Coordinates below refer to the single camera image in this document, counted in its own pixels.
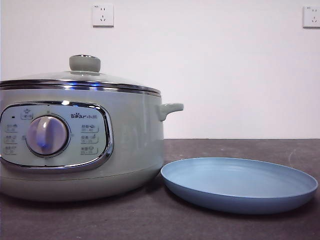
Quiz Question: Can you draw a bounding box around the glass lid with green knob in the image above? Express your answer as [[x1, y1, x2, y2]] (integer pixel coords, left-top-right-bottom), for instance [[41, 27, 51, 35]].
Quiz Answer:
[[0, 54, 161, 92]]

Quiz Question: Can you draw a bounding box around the blue round plate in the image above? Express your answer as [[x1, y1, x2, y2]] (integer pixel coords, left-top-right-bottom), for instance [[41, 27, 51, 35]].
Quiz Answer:
[[160, 156, 319, 215]]

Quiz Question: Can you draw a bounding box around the white wall socket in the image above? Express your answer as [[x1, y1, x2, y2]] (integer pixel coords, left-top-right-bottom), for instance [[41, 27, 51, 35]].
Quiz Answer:
[[92, 3, 115, 28], [302, 5, 320, 29]]

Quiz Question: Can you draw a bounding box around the pale green electric steamer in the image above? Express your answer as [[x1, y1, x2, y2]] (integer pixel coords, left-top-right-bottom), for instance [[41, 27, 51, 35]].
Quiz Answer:
[[0, 82, 185, 202]]

